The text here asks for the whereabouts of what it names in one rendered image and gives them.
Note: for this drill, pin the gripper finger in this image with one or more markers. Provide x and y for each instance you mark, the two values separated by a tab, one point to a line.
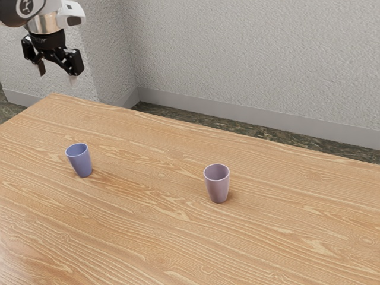
29	52
71	62

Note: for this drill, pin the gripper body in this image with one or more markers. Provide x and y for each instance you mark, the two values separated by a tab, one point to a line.
47	41

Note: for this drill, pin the blue cup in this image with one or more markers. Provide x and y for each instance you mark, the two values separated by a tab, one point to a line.
79	161

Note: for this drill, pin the mauve cup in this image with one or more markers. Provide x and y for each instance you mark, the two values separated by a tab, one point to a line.
217	185

